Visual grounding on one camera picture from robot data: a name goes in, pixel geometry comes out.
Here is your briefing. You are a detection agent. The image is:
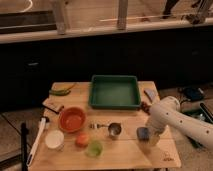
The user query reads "blue sponge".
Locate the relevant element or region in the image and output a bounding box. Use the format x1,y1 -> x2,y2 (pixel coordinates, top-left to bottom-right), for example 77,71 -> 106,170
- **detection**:
136,127 -> 150,141

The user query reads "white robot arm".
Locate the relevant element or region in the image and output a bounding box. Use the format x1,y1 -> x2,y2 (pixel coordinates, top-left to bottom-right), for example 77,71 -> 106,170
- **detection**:
146,96 -> 213,150

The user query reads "green plastic tray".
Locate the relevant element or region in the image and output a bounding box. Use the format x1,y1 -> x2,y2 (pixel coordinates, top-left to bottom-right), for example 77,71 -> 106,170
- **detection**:
88,75 -> 141,110

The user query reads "bunch of dark grapes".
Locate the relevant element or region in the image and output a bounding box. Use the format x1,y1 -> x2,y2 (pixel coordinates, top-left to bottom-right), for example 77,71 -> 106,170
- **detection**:
141,102 -> 150,114

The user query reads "metal measuring cup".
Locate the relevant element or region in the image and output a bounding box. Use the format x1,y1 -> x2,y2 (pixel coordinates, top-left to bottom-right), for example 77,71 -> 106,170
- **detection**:
89,122 -> 122,139

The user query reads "green bin with items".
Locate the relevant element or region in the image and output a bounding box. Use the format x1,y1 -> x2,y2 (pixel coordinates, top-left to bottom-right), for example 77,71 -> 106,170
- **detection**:
184,108 -> 213,148

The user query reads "green cup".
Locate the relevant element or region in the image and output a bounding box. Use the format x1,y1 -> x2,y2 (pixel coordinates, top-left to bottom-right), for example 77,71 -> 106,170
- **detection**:
86,140 -> 103,157

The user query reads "orange tomato toy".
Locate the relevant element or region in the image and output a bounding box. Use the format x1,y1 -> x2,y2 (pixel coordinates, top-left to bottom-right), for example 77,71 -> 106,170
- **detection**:
75,133 -> 90,147

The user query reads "orange bowl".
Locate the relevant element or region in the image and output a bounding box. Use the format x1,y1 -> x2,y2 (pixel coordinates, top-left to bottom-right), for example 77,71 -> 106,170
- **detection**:
58,107 -> 86,133

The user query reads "green chili pepper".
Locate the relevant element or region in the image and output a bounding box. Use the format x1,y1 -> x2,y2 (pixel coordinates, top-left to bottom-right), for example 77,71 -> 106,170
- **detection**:
49,90 -> 71,96

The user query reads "small brown box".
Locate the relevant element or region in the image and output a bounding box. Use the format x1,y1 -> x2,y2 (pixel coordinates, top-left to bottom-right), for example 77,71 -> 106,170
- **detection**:
42,98 -> 64,113

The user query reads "black pole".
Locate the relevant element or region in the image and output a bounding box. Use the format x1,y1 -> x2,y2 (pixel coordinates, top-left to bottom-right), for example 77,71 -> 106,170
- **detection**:
21,123 -> 28,171

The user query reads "white handled brush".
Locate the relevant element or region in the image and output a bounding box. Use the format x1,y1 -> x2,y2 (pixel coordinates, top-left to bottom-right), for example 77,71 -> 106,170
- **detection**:
26,116 -> 49,166

